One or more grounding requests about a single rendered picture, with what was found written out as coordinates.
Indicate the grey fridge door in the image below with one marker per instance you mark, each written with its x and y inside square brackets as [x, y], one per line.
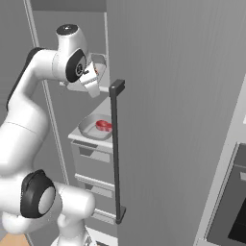
[179, 112]

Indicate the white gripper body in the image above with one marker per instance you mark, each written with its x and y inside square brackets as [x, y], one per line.
[91, 86]

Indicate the red steak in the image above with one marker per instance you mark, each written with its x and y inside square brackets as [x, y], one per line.
[103, 125]

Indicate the white fridge rack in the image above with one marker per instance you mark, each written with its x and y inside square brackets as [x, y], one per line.
[104, 87]

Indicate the grey meat container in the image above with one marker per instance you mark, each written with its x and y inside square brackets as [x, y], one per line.
[87, 128]

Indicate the white fridge shelf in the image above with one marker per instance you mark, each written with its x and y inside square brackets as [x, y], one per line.
[75, 135]

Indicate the grey fridge drawer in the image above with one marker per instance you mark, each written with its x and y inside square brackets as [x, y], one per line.
[97, 192]
[93, 164]

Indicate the grey fridge cabinet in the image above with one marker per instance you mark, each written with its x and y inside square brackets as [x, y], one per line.
[64, 19]

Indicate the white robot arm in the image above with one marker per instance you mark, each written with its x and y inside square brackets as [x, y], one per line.
[22, 137]

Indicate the black oven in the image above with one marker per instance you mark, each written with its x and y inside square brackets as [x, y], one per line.
[237, 198]

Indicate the orange carrot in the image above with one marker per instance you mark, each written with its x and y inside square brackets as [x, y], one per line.
[97, 72]

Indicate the grey vegetable container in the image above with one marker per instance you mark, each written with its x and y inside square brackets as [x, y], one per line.
[98, 59]

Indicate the pale grey cupboard housing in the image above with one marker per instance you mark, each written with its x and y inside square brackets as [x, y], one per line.
[225, 150]

